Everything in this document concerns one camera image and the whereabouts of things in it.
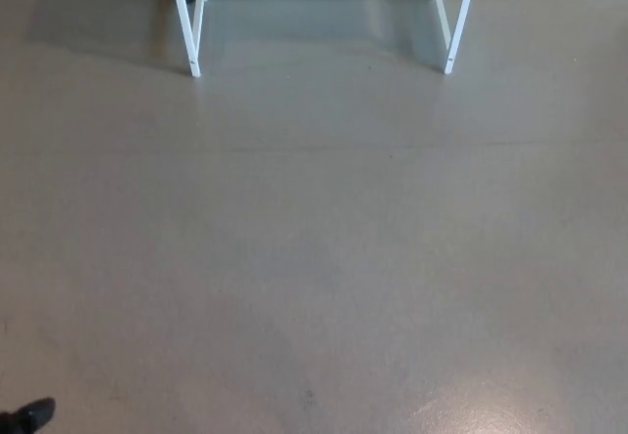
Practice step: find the white metal table leg frame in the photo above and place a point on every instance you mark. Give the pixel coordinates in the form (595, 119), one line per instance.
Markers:
(456, 36)
(189, 36)

